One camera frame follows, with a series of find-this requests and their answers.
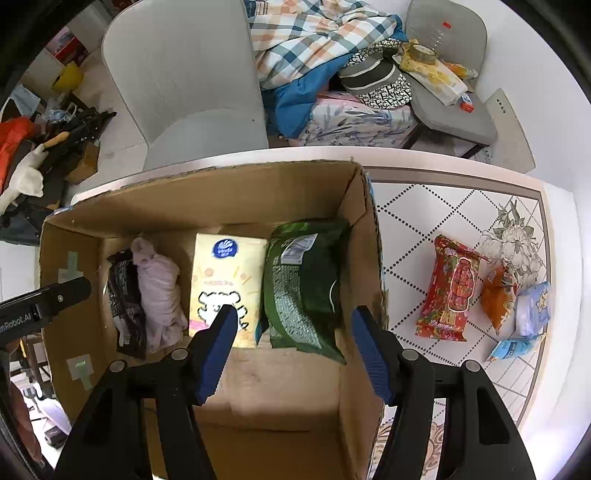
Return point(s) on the small brown cardboard box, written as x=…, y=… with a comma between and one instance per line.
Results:
x=85, y=161

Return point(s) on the floral pink bedding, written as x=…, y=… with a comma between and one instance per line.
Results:
x=355, y=122

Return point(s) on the yellow tissue pack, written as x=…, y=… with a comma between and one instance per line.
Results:
x=221, y=277

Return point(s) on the patterned bucket hat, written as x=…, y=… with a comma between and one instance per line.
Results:
x=376, y=83

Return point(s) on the small blue packet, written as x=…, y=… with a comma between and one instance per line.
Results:
x=510, y=348

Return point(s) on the yellow wet wipes pack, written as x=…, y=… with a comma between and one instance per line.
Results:
x=434, y=76

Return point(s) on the black folding stand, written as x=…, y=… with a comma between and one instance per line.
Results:
x=69, y=131

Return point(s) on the plaid blanket pile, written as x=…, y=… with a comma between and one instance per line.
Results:
x=291, y=99

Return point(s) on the red snack bag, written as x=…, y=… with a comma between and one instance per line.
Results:
x=450, y=290

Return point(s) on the tape roll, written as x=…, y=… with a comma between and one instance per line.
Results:
x=422, y=54

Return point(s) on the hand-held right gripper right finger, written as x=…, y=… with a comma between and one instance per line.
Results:
x=369, y=344

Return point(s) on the small red box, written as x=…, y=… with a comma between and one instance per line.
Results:
x=466, y=102

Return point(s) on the orange snack packet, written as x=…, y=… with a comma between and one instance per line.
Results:
x=498, y=297

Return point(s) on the red cardboard box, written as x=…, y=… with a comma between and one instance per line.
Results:
x=69, y=46

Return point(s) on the light blue tissue pack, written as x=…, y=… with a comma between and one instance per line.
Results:
x=533, y=307

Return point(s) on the pink cloth bundle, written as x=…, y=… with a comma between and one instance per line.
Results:
x=157, y=300

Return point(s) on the yellow bag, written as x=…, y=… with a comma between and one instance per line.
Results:
x=68, y=78

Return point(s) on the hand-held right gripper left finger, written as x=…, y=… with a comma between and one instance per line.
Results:
x=221, y=341

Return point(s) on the patterned tablecloth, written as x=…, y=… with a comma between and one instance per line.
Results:
x=461, y=221

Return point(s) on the grey cushioned chair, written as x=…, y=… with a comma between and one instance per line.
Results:
x=452, y=110

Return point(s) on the white plush toy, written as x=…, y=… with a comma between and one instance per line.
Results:
x=25, y=177

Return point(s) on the orange cloth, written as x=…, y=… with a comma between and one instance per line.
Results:
x=14, y=143

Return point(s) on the green snack bag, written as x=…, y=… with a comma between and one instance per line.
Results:
x=302, y=295

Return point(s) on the dark snack packet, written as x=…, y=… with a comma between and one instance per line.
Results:
x=124, y=304

